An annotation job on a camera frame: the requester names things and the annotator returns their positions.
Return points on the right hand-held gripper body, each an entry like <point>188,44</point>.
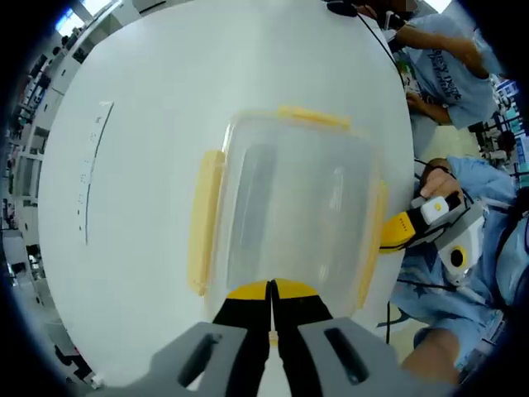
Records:
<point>471,240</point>

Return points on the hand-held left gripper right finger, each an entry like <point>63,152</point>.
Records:
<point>343,355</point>

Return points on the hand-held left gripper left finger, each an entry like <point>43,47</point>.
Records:
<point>198,355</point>

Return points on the clear storage box yellow latches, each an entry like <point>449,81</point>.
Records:
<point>297,198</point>

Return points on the person's right hand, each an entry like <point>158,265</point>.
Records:
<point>438,184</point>

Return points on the operator in light blue shirt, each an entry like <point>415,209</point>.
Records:
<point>438,310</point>

